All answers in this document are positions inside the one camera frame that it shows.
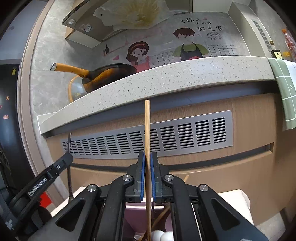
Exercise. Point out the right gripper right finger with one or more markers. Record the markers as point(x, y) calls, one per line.
point(168, 188)

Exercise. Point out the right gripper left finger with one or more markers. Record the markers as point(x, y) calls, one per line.
point(129, 187)

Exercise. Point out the wooden chopstick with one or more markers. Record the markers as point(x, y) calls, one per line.
point(148, 189)
point(166, 210)

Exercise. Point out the steel spoon white ball handle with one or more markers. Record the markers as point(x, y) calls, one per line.
point(156, 235)

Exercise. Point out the purple plastic utensil holder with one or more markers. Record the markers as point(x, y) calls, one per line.
point(135, 224)

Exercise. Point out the red floor mat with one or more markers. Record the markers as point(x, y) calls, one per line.
point(45, 201)

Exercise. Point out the glass pan lid yellow rim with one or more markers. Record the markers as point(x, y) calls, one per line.
point(76, 89)

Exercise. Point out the speckled stone countertop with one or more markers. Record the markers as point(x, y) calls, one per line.
point(162, 80)

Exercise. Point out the range hood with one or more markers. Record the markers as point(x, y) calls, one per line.
point(87, 29)

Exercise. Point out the green checked towel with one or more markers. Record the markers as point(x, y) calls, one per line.
point(284, 72)

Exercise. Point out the orange bottle on counter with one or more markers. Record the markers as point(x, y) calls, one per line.
point(289, 42)

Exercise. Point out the yellow handled frying pan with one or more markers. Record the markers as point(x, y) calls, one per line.
point(100, 77)

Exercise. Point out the cartoon wall sticker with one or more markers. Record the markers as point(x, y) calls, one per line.
point(179, 38)

